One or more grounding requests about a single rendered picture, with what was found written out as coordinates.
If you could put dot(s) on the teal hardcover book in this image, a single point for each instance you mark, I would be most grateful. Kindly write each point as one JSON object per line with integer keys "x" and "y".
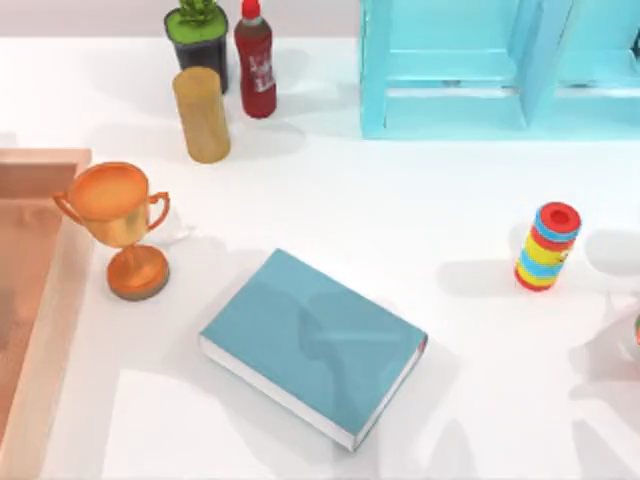
{"x": 300, "y": 330}

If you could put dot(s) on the yellow cylindrical cup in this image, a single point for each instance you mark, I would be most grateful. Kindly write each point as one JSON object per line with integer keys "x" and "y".
{"x": 201, "y": 117}

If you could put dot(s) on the red bottle with red cap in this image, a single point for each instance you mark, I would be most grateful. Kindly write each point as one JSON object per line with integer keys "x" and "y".
{"x": 256, "y": 70}

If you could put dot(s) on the orange trophy cup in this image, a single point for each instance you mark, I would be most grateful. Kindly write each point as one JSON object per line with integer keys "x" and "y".
{"x": 112, "y": 200}

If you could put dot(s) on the stack of coloured rings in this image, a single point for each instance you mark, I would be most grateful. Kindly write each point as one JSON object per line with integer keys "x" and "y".
{"x": 547, "y": 245}

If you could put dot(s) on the light blue rack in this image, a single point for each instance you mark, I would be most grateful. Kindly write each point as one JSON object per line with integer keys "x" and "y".
{"x": 500, "y": 90}

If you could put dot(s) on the black pot with green plant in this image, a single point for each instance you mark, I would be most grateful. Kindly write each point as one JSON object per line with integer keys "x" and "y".
{"x": 197, "y": 40}

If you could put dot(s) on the salmon shallow box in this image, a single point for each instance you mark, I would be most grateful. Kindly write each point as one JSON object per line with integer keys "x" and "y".
{"x": 30, "y": 260}

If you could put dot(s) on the colourful object at edge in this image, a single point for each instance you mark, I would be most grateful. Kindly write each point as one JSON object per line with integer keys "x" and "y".
{"x": 637, "y": 331}

